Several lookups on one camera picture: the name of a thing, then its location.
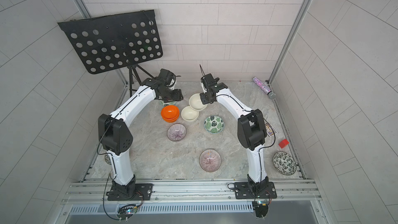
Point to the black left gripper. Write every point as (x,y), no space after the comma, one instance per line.
(173,95)

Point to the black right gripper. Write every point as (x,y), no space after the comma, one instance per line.
(203,97)

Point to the cream ceramic bowl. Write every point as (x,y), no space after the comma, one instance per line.
(189,114)
(195,103)

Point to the orange plastic bowl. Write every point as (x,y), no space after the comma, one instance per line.
(171,120)
(170,111)

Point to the green leaf pattern bowl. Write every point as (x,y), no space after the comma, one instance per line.
(214,124)

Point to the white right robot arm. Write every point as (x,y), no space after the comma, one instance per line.
(251,131)

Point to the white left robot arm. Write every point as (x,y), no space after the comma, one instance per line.
(113,129)

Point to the purple striped bowl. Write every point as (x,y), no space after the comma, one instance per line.
(210,160)
(176,132)

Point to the playing card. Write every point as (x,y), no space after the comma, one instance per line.
(270,130)

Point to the black perforated music stand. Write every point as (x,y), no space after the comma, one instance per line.
(115,41)

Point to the red block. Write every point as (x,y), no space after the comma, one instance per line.
(284,143)

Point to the black white floral bowl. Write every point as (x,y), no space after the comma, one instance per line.
(107,159)
(284,163)

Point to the right circuit board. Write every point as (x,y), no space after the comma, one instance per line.
(260,209)

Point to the circuit board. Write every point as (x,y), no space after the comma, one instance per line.
(126,212)
(260,209)

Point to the left circuit board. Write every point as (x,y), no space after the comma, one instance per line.
(126,212)

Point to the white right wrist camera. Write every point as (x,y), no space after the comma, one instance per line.
(204,87)

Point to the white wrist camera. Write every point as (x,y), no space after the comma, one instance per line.
(204,87)
(172,84)

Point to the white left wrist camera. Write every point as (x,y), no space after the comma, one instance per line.
(172,84)

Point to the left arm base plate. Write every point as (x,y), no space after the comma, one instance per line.
(130,192)

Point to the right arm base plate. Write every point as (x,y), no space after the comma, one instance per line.
(255,190)

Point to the aluminium front rail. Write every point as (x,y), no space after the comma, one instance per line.
(196,190)

